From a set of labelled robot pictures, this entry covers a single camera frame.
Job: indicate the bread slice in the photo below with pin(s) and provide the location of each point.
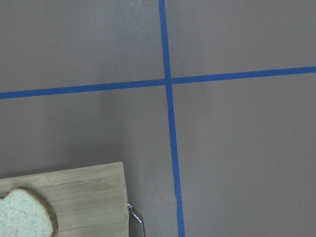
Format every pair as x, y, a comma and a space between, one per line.
25, 213

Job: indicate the bamboo cutting board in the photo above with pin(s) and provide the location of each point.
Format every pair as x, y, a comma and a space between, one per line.
88, 201

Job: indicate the metal cutting board handle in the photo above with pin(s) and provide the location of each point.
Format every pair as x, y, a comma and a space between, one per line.
137, 216

